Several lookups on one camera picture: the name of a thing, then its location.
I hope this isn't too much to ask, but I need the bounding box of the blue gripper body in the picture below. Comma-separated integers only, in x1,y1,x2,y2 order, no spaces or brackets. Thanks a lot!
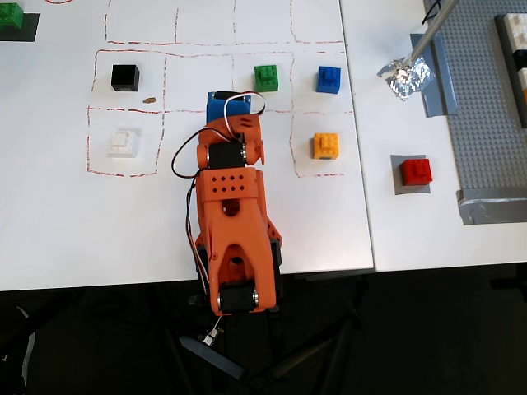
205,91,254,125

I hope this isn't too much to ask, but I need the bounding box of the red lego block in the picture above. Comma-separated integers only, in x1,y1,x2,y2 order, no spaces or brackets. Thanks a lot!
400,158,434,187

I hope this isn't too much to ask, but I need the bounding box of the green lego block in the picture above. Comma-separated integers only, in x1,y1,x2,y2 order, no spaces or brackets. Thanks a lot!
0,2,25,30
254,64,281,93

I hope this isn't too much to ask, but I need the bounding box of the black lego block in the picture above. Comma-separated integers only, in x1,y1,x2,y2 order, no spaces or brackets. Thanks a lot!
110,63,141,92

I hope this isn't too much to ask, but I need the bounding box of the white lego block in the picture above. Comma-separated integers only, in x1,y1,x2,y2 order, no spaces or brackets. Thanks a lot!
105,129,139,159

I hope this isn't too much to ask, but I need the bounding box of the orange lego block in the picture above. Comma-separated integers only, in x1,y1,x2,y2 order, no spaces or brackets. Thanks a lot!
311,132,341,160

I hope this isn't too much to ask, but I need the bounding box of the blue lego block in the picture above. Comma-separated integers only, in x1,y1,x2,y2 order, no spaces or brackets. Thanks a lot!
315,65,343,95

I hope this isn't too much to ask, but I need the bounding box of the grey tape square marker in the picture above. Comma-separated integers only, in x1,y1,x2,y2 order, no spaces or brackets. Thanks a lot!
389,154,432,196

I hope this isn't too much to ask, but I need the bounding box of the black tape square marker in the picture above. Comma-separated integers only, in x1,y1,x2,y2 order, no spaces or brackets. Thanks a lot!
0,12,41,43

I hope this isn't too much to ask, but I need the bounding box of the metal pole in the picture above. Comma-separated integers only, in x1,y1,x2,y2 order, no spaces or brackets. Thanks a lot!
401,0,460,70

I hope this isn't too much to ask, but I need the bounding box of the black tripod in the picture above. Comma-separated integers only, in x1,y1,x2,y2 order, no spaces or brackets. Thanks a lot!
242,304,363,382

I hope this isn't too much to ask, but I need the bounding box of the grey lego baseplate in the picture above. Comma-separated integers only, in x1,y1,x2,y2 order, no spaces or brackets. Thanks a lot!
423,0,527,195

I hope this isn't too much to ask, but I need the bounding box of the short looped servo cable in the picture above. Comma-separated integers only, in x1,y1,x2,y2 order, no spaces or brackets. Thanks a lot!
222,93,267,143

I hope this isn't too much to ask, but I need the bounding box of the long servo cable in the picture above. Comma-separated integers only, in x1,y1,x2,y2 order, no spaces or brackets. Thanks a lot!
171,123,219,291

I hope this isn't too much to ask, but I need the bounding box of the white cable connector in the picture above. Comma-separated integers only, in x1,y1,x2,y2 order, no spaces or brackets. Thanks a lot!
203,316,224,347

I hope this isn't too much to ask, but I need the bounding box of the black cable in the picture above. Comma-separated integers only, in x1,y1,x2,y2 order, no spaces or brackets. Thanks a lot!
422,0,444,25

